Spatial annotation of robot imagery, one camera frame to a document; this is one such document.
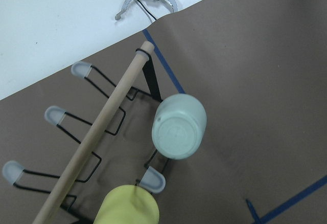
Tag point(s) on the light green cup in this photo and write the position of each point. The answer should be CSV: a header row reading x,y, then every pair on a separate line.
x,y
179,125

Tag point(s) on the yellow cup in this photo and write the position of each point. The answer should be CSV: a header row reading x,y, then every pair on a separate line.
x,y
128,204

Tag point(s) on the wooden rack handle rod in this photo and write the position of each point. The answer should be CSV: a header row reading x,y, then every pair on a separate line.
x,y
80,157

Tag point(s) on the black wire cup rack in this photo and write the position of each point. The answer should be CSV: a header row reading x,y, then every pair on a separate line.
x,y
43,125

